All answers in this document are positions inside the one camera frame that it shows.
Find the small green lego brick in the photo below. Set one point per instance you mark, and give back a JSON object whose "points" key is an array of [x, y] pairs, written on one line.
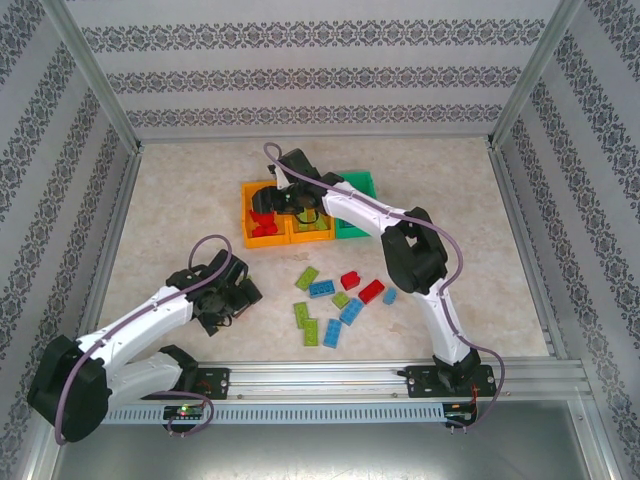
{"points": [[340, 299]]}

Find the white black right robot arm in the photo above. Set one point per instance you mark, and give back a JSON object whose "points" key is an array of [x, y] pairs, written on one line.
{"points": [[350, 207]]}

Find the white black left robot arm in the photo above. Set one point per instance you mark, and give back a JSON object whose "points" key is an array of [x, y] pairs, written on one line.
{"points": [[135, 320]]}

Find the red lego brick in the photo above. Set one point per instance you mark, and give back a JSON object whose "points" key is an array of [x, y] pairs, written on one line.
{"points": [[350, 280], [257, 231], [257, 218], [371, 291], [271, 229]]}

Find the orange plastic bin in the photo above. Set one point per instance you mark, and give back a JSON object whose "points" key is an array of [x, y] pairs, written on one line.
{"points": [[310, 238], [247, 215]]}

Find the green plastic bin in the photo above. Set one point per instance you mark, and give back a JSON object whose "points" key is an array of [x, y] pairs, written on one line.
{"points": [[357, 182]]}

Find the small circuit board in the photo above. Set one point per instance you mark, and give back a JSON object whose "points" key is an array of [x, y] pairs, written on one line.
{"points": [[184, 411], [460, 415]]}

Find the small blue lego brick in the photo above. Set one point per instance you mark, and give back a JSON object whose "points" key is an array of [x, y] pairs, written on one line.
{"points": [[390, 296]]}

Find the aluminium frame back rail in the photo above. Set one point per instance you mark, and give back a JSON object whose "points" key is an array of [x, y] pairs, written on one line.
{"points": [[310, 136]]}

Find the black left mount plate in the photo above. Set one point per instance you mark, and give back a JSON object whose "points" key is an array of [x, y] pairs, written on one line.
{"points": [[215, 382]]}

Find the black mount plate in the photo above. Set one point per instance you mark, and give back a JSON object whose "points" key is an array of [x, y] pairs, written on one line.
{"points": [[420, 382], [215, 382]]}

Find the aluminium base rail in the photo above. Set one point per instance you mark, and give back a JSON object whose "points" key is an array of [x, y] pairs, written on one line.
{"points": [[320, 377]]}

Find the aluminium frame side rail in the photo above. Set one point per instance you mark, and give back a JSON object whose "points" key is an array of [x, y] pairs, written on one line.
{"points": [[530, 240], [107, 240]]}

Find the black right mount plate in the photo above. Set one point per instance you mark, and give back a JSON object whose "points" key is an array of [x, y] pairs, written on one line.
{"points": [[420, 382]]}

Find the aluminium frame post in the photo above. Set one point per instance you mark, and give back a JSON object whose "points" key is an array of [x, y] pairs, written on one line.
{"points": [[90, 70], [535, 70]]}

